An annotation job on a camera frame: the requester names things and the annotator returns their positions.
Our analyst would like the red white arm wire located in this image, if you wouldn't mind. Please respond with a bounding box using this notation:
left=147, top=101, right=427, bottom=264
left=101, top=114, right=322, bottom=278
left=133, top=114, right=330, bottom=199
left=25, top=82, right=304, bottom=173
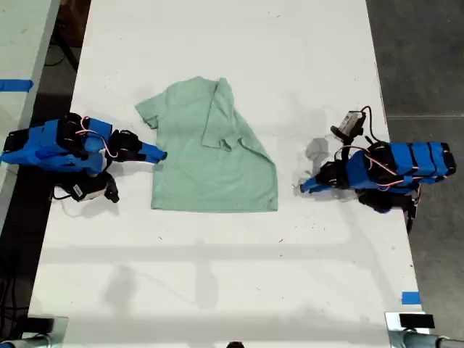
left=363, top=144, right=415, bottom=191
left=78, top=115, right=119, bottom=160

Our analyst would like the long blue tape strip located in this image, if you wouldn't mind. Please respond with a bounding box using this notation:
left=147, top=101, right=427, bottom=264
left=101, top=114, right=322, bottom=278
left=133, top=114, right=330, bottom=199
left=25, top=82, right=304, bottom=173
left=0, top=78, right=34, bottom=92

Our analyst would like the small camera box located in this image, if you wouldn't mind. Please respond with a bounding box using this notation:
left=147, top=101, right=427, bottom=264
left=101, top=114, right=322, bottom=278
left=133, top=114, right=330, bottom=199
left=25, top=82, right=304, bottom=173
left=330, top=109, right=366, bottom=141
left=70, top=172, right=120, bottom=204

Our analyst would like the black camera cable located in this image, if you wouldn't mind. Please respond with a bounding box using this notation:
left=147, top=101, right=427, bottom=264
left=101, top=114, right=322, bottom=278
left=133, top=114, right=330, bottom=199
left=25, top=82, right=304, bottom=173
left=49, top=184, right=81, bottom=219
left=360, top=104, right=379, bottom=143

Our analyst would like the pale green T-shirt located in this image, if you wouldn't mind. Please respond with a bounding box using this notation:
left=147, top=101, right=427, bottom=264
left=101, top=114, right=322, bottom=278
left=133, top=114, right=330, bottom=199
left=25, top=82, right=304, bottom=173
left=134, top=75, right=279, bottom=213

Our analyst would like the metal clamp bracket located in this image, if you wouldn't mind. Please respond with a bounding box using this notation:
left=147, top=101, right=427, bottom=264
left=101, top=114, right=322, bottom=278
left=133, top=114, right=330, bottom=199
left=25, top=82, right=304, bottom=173
left=0, top=315, right=70, bottom=348
left=384, top=310, right=464, bottom=348

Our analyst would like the white side table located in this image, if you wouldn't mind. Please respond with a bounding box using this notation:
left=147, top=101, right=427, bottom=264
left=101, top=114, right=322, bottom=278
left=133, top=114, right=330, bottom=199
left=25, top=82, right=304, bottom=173
left=0, top=0, right=62, bottom=222

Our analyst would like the small black box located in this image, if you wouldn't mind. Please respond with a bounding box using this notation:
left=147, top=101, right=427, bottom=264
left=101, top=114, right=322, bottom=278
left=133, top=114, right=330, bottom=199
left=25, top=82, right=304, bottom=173
left=398, top=313, right=436, bottom=330
left=25, top=316, right=56, bottom=331

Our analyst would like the short blue tape piece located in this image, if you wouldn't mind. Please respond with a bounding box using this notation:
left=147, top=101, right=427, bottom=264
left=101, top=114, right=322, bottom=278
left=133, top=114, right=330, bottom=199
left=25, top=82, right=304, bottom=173
left=400, top=290, right=423, bottom=306

